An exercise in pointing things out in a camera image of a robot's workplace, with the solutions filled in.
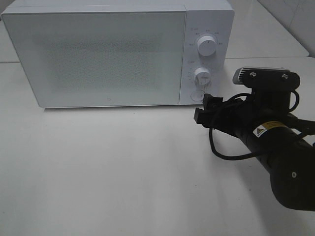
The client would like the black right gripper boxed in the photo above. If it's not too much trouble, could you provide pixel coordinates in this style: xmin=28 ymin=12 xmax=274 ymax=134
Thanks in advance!
xmin=194 ymin=93 xmax=290 ymax=140

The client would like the round white door button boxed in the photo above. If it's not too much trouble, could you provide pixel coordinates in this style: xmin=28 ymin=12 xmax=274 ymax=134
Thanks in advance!
xmin=190 ymin=90 xmax=205 ymax=102

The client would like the white timer knob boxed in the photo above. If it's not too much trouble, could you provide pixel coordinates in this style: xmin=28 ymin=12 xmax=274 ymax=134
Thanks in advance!
xmin=194 ymin=67 xmax=211 ymax=86

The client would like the white microwave door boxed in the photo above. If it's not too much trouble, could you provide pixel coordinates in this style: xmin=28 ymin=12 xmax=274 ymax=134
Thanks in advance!
xmin=3 ymin=11 xmax=185 ymax=108

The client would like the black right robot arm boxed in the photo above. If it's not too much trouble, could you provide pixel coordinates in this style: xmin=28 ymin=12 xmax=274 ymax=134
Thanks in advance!
xmin=194 ymin=93 xmax=315 ymax=211

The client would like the upper white power knob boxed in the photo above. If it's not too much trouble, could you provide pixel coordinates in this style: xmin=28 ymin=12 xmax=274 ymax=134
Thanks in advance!
xmin=197 ymin=35 xmax=217 ymax=57

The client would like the white microwave oven body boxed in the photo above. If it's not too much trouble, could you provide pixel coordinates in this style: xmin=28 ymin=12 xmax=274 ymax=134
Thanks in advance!
xmin=1 ymin=0 xmax=234 ymax=107

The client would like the black camera cable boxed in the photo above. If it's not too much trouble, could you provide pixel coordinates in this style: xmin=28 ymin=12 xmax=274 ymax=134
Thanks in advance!
xmin=208 ymin=89 xmax=301 ymax=162

